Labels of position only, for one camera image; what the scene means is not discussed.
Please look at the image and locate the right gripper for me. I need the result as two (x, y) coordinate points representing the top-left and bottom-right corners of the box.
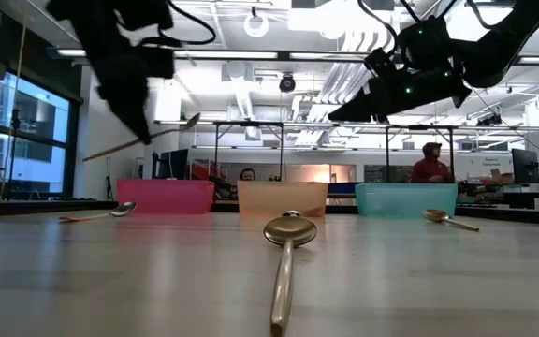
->
(328, 49), (472, 124)

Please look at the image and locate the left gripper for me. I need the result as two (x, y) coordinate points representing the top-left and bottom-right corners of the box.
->
(94, 44), (177, 145)

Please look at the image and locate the gold spoon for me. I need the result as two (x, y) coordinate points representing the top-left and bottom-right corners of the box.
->
(81, 111), (202, 163)
(263, 215), (318, 337)
(421, 209), (481, 233)

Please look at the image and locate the orange-handled silver spoon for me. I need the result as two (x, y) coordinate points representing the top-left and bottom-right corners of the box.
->
(58, 201), (138, 224)

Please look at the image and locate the black computer monitor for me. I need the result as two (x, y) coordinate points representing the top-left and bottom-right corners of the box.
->
(156, 148), (190, 181)
(511, 148), (539, 185)

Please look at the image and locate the pink plastic bin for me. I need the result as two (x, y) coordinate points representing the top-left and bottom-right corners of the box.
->
(116, 178), (216, 216)

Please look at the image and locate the teal plastic bin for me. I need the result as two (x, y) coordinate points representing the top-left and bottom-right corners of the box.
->
(355, 182), (459, 219)

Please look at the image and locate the large window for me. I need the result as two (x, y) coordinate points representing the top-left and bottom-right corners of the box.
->
(0, 69), (81, 198)

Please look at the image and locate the black tripod stand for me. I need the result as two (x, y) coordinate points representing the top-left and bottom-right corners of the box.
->
(7, 108), (22, 200)

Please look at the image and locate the orange plastic bin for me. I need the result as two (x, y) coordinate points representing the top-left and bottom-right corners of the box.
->
(237, 181), (329, 218)

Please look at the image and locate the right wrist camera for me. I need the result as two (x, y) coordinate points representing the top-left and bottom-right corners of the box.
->
(364, 46), (400, 81)

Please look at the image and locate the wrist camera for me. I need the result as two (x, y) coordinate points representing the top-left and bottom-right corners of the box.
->
(364, 46), (400, 81)
(133, 44), (177, 81)

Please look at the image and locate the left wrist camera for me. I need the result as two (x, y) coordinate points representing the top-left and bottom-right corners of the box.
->
(133, 44), (177, 81)

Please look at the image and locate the black overhead camera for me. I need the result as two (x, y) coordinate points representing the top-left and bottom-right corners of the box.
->
(278, 73), (298, 94)

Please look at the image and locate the black metal frame stand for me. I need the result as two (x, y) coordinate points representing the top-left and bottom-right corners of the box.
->
(212, 120), (285, 183)
(384, 124), (457, 183)

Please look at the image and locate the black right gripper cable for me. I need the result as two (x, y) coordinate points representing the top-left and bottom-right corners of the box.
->
(357, 0), (400, 57)

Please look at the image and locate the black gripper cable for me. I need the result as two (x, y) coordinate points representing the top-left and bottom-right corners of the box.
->
(136, 0), (218, 48)
(357, 0), (400, 57)

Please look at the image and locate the black aluminium table frame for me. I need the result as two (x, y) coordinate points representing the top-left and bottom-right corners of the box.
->
(0, 46), (539, 228)

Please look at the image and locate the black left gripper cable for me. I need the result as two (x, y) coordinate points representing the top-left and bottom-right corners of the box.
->
(136, 0), (218, 48)

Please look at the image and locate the yellow cable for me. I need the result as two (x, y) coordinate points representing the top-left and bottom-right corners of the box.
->
(0, 13), (30, 200)

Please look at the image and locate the black hanging camera rig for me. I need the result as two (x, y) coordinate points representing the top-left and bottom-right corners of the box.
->
(476, 113), (503, 127)

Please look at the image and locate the white wall sign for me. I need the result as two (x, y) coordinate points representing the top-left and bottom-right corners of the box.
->
(479, 154), (504, 169)

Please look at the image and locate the white hanging ring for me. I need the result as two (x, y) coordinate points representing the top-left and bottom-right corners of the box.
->
(243, 12), (270, 39)

